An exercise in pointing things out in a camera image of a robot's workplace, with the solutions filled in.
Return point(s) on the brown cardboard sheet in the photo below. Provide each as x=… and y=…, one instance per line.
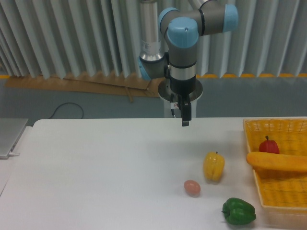
x=132, y=86

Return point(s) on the red bell pepper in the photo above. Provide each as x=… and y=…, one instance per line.
x=269, y=146

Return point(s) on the green bell pepper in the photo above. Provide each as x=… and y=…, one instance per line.
x=238, y=212

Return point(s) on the yellow bell pepper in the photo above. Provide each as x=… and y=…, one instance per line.
x=213, y=166

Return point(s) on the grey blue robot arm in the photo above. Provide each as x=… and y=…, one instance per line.
x=169, y=48

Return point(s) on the orange carrot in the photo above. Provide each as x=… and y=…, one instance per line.
x=277, y=162

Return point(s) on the silver laptop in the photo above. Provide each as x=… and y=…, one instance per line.
x=11, y=130

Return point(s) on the brown egg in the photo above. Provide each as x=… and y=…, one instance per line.
x=192, y=187

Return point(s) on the yellow woven basket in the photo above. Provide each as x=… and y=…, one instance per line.
x=279, y=190

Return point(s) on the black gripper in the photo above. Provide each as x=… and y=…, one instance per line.
x=183, y=89

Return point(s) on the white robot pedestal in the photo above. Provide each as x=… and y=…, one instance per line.
x=170, y=101

